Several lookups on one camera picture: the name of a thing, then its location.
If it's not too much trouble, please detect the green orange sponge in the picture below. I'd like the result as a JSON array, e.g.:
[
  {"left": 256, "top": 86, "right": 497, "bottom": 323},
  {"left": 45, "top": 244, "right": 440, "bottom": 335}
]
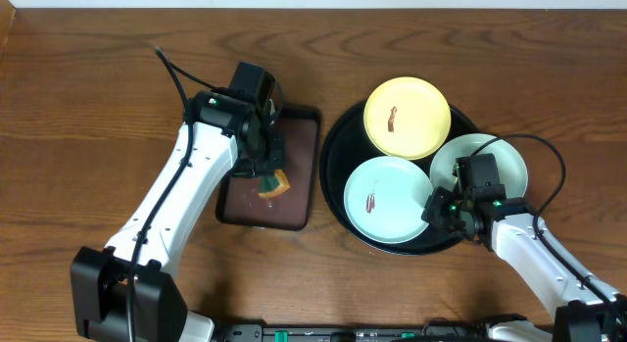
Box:
[{"left": 258, "top": 170, "right": 290, "bottom": 199}]

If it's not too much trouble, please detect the light blue plate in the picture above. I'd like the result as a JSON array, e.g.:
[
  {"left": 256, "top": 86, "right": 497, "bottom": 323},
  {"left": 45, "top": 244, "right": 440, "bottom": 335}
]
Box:
[{"left": 343, "top": 156, "right": 433, "bottom": 244}]

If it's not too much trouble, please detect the pale green plate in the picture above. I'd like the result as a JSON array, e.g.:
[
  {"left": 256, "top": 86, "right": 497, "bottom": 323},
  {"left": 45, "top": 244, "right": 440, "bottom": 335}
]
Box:
[{"left": 429, "top": 133, "right": 528, "bottom": 198}]

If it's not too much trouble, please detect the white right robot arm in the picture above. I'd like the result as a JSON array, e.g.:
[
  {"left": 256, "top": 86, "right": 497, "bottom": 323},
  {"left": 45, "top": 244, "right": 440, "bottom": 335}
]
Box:
[{"left": 421, "top": 187, "right": 626, "bottom": 341}]

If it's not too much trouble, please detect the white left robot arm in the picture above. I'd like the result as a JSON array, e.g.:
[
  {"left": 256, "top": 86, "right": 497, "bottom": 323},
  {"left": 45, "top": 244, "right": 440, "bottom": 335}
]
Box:
[{"left": 70, "top": 89, "right": 283, "bottom": 341}]

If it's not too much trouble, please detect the rectangular brown tray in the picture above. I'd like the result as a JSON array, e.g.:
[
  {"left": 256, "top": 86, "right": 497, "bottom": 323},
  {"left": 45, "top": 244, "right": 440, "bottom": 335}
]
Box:
[{"left": 216, "top": 104, "right": 321, "bottom": 231}]

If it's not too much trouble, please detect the round black tray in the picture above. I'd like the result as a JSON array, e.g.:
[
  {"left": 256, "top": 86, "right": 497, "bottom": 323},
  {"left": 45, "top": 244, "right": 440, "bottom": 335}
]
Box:
[{"left": 319, "top": 101, "right": 461, "bottom": 256}]

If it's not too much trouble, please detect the yellow plate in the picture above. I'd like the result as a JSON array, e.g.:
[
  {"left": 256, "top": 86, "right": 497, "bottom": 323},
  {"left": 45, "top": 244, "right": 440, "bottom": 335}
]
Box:
[{"left": 363, "top": 76, "right": 452, "bottom": 161}]

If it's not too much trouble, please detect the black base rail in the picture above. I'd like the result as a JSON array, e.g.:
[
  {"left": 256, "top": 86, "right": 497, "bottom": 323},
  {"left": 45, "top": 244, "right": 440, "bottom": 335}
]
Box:
[{"left": 211, "top": 323, "right": 488, "bottom": 342}]

